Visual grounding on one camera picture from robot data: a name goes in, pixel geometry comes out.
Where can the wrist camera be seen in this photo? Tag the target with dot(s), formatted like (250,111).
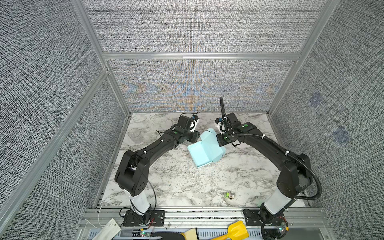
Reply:
(221,125)
(195,121)

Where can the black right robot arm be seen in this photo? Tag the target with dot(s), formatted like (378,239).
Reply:
(296,181)

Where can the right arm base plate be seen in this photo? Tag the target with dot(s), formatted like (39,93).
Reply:
(256,217)

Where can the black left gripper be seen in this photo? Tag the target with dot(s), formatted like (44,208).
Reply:
(195,135)

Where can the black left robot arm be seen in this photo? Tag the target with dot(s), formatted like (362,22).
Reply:
(132,175)

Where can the yellow plastic scoop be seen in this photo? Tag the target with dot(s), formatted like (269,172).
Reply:
(236,231)

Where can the white cloth strip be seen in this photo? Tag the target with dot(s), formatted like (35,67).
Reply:
(109,231)

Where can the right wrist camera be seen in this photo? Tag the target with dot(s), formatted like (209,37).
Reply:
(221,125)

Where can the small green electronic module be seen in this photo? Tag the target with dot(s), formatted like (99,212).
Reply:
(230,195)

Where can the aluminium front rail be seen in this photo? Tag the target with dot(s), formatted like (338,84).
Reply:
(177,218)

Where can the light blue paper box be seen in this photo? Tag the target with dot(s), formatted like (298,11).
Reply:
(207,150)

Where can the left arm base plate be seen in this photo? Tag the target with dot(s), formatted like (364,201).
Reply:
(155,219)

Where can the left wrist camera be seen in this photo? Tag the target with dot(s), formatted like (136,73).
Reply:
(195,121)

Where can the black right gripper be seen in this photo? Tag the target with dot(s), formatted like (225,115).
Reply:
(220,142)

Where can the clear plastic cup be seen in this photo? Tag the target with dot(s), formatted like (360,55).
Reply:
(135,135)

